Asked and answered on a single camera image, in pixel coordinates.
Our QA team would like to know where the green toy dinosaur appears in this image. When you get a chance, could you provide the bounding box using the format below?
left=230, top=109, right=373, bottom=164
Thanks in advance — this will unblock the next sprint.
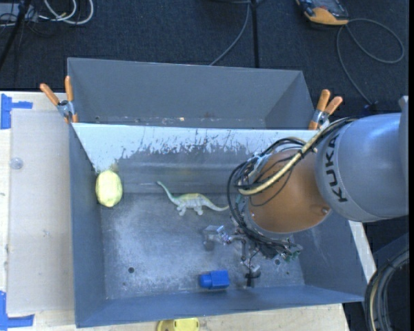
left=156, top=180, right=230, bottom=217

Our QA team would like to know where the black cylinder on white bracket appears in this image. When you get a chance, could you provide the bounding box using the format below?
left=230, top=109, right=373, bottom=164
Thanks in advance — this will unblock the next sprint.
left=241, top=250, right=263, bottom=288

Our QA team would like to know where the blue plastic block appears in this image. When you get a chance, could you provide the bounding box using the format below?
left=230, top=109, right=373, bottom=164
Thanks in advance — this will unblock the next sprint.
left=198, top=270, right=230, bottom=290

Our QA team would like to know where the yellow-green toy lemon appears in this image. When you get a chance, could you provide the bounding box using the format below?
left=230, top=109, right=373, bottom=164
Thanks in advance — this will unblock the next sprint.
left=95, top=170, right=124, bottom=208

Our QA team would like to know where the pale wood flat board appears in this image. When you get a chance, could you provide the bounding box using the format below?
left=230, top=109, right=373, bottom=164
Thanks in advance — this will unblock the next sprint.
left=6, top=110, right=75, bottom=316

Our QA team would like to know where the grey metal bin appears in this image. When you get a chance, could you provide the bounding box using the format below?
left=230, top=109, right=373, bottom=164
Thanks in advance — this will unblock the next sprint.
left=66, top=57, right=368, bottom=329

